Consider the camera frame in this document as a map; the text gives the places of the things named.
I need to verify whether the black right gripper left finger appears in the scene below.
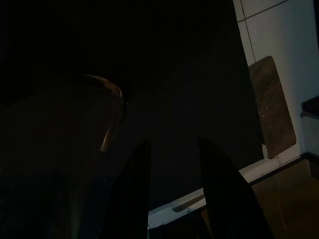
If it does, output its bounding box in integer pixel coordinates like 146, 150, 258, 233
99, 141, 152, 239

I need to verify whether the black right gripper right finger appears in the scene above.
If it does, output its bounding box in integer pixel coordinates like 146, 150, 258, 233
197, 137, 274, 239

